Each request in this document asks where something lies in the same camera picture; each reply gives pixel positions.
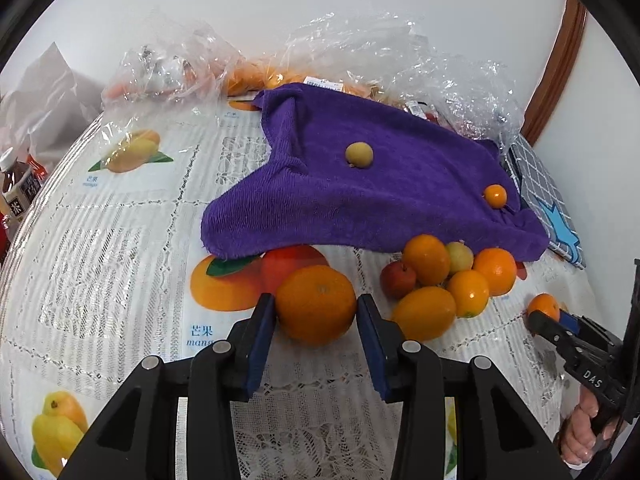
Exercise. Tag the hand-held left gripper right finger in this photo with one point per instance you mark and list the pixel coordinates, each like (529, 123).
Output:
(372, 347)

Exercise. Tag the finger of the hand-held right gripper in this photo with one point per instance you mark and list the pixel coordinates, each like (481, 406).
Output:
(550, 332)
(570, 321)

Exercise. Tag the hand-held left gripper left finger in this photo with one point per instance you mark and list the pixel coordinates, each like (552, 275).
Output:
(262, 345)

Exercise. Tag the small round orange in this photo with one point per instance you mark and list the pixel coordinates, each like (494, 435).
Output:
(544, 305)
(495, 195)

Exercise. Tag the oval orange kumquat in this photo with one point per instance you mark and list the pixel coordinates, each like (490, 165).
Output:
(468, 294)
(424, 314)

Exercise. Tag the large orange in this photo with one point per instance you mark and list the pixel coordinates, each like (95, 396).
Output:
(315, 305)

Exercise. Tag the small red apple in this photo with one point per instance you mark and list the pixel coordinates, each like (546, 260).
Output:
(397, 280)

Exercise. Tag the small yellow-green fruit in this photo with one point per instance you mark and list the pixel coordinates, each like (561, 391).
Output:
(461, 256)
(359, 154)

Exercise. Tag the purple towel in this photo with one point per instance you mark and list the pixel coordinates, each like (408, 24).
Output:
(375, 200)

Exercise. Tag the person's right hand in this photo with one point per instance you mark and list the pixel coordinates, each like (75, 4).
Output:
(575, 435)

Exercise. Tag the grey checked cushion blue star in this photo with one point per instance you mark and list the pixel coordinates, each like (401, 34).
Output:
(542, 180)

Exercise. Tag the fruit print lace tablecloth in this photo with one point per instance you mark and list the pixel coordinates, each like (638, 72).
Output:
(125, 270)

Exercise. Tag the plastic bag of oranges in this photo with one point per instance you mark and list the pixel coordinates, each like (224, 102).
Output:
(255, 77)

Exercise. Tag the clear plastic bag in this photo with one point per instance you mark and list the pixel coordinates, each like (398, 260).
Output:
(175, 60)
(425, 70)

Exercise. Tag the red white packet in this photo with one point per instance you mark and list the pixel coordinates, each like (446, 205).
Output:
(36, 167)

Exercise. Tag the dark tea bottle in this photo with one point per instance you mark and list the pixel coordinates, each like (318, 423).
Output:
(15, 185)

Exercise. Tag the white plastic bag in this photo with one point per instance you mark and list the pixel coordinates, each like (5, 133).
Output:
(45, 100)

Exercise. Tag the brown wooden door frame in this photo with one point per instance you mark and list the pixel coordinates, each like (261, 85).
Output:
(560, 60)

